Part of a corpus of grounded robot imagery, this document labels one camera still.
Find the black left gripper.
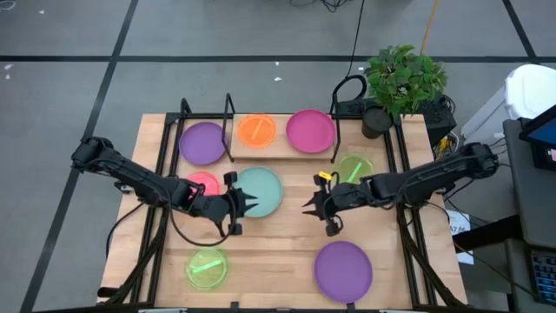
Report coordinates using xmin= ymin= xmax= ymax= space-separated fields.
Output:
xmin=189 ymin=171 xmax=259 ymax=236

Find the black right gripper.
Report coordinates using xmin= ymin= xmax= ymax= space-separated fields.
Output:
xmin=302 ymin=172 xmax=373 ymax=238

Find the pale teal plate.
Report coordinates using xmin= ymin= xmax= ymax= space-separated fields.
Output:
xmin=233 ymin=166 xmax=285 ymax=219

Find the pink transparent plate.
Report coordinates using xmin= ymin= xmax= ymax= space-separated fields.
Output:
xmin=185 ymin=170 xmax=223 ymax=197

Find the green transparent plate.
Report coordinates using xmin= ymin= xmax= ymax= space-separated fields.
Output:
xmin=185 ymin=247 xmax=230 ymax=291
xmin=334 ymin=152 xmax=375 ymax=186

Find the orange transparent plate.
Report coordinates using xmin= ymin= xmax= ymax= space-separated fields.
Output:
xmin=236 ymin=113 xmax=278 ymax=150

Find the magenta plate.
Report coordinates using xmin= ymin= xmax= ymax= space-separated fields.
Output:
xmin=285 ymin=108 xmax=337 ymax=154

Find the black-framed wooden shelf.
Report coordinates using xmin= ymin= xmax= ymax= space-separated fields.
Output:
xmin=221 ymin=92 xmax=342 ymax=164

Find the white paper sheet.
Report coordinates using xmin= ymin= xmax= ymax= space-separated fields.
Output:
xmin=445 ymin=210 xmax=475 ymax=265

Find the black computer box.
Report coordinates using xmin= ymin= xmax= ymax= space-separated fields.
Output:
xmin=336 ymin=93 xmax=458 ymax=147

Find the green plant in black pot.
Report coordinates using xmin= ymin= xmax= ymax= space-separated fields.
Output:
xmin=361 ymin=43 xmax=449 ymax=140

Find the black cart base bar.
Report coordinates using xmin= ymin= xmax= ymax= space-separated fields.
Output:
xmin=451 ymin=215 xmax=522 ymax=251

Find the grey cart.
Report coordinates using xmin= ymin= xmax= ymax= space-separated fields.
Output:
xmin=502 ymin=117 xmax=556 ymax=313

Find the black tablet screen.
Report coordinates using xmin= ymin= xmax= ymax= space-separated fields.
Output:
xmin=519 ymin=103 xmax=556 ymax=171

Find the black keypad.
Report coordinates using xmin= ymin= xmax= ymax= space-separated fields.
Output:
xmin=530 ymin=250 xmax=556 ymax=305

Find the white lidded bin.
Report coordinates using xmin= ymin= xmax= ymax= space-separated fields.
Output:
xmin=460 ymin=63 xmax=556 ymax=140

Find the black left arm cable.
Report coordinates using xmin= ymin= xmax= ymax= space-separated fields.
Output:
xmin=167 ymin=190 xmax=238 ymax=248

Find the black metal table frame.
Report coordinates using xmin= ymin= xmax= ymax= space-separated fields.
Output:
xmin=97 ymin=97 xmax=468 ymax=313

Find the long black cable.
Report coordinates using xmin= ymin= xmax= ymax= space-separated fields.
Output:
xmin=332 ymin=0 xmax=368 ymax=114

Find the yellow cable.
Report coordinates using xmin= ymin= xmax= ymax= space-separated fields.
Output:
xmin=419 ymin=0 xmax=440 ymax=56

